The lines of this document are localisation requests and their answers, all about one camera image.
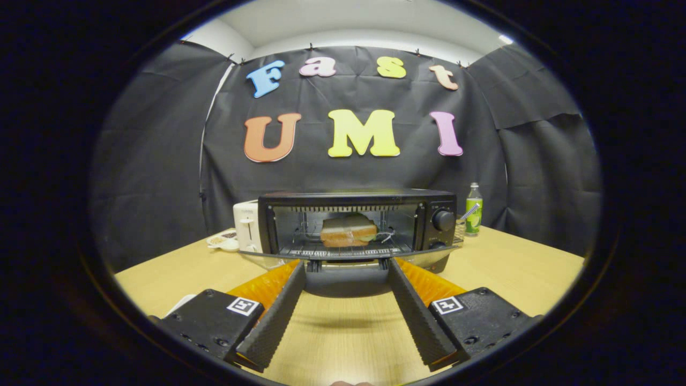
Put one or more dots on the white divided snack dish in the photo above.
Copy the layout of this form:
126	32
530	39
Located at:
222	240

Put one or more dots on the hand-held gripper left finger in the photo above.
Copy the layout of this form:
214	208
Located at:
278	321

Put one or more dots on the toast sandwich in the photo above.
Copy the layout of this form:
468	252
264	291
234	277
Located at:
348	230

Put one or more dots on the white pop-up toaster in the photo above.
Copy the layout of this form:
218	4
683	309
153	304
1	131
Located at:
246	225

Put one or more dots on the green drink bottle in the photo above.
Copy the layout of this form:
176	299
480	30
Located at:
472	220

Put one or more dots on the small ceiling light panel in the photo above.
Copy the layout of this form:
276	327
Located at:
506	39

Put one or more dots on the white plate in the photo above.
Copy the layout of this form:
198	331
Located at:
182	303

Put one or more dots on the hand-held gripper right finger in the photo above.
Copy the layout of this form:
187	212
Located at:
418	321

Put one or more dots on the black toaster oven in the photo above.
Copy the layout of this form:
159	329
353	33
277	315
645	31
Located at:
348	197

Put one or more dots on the black backdrop cloth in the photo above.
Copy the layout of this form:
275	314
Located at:
343	171

